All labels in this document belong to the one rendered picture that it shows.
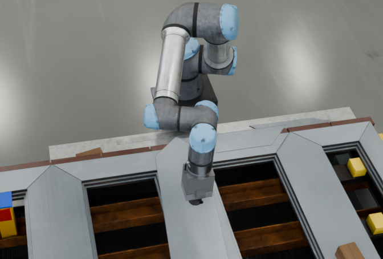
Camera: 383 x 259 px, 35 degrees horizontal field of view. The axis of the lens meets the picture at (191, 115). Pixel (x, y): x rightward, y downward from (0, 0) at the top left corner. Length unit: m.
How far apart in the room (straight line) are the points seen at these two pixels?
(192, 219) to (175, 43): 0.58
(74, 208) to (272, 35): 2.49
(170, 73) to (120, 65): 1.98
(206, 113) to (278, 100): 1.96
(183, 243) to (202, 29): 0.69
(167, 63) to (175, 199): 0.47
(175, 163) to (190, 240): 0.32
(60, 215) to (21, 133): 1.48
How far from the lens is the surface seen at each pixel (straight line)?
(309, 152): 2.32
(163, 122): 1.82
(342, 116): 2.75
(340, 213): 2.17
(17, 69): 3.88
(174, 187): 2.12
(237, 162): 2.24
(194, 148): 1.74
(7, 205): 2.07
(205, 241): 2.01
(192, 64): 2.43
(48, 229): 2.04
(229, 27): 2.02
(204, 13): 2.03
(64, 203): 2.09
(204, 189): 1.89
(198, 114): 1.81
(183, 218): 2.05
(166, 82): 1.88
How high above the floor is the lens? 2.52
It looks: 45 degrees down
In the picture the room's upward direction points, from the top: 6 degrees clockwise
